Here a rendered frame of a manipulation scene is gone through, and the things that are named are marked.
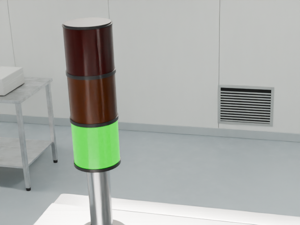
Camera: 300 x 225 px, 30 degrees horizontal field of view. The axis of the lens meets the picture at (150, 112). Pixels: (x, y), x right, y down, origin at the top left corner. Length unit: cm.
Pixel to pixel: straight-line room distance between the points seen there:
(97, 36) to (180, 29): 554
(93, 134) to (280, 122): 570
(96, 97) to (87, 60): 4
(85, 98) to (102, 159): 7
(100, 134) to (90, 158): 3
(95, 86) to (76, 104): 3
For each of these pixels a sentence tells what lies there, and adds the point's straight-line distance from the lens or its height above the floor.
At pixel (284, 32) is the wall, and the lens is 595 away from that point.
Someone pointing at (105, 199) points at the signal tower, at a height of 216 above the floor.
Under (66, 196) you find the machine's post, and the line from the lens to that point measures 75.
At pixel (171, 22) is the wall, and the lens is 608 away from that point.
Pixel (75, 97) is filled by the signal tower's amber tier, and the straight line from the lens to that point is 56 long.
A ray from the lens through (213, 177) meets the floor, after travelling 542.
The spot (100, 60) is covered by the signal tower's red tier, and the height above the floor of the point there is 232.
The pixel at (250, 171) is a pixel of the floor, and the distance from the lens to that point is 557.
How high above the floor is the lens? 245
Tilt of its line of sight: 20 degrees down
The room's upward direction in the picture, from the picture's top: 2 degrees counter-clockwise
